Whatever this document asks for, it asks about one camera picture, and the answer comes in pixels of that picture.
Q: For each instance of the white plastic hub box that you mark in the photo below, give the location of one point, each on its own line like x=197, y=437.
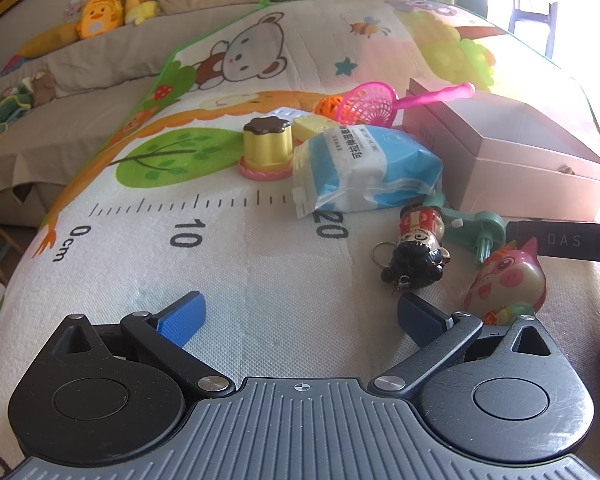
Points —
x=285, y=112

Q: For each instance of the cartoon printed play mat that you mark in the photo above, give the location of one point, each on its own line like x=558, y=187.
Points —
x=280, y=280

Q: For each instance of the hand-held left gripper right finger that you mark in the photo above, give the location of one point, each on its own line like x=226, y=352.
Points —
x=419, y=316

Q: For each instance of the beige sofa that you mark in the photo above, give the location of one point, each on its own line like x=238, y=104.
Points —
x=80, y=110

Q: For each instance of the long yellow plush pillow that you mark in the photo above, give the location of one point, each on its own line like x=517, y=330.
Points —
x=50, y=41

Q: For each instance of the pink pig unicorn toy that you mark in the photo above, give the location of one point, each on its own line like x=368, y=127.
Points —
x=510, y=280

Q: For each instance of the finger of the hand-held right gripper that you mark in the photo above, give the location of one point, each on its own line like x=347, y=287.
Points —
x=570, y=241

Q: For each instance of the yellow pudding toy brown lid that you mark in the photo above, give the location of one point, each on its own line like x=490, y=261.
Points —
x=267, y=152

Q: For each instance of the dark chair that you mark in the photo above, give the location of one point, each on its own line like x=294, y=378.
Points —
x=530, y=5

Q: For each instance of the pink plastic strainer scoop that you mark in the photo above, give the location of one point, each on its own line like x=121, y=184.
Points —
x=367, y=105

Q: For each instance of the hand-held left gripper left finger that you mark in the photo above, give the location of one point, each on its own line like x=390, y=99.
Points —
x=185, y=317

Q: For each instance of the green wind-up toy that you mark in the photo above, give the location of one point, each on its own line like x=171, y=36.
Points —
x=490, y=225

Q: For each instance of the yellow cheese toy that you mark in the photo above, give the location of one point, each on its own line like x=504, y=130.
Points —
x=310, y=127

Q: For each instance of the yellow tiger plush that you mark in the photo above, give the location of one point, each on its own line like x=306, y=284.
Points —
x=100, y=17

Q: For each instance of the blue white tissue pack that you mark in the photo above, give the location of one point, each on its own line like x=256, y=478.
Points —
x=360, y=170

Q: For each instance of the pink cardboard box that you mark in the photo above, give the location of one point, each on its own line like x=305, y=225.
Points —
x=520, y=180

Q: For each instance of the brown plush toy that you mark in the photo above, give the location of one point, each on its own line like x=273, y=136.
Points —
x=42, y=87

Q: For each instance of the orange slotted toy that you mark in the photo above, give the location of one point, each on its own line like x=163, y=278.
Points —
x=327, y=106

